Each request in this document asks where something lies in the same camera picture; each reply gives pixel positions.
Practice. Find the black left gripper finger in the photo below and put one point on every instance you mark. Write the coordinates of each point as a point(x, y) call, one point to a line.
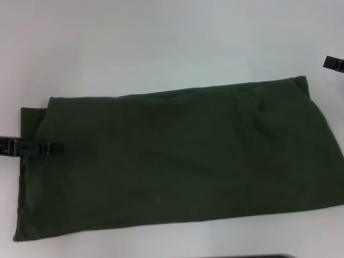
point(35, 148)

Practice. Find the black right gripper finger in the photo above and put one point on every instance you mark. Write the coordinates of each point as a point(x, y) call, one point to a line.
point(334, 64)

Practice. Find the dark green FREE t-shirt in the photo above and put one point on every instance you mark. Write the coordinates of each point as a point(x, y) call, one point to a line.
point(172, 161)

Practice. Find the dark rounded panel edge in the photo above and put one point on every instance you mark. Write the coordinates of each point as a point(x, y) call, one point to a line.
point(252, 256)

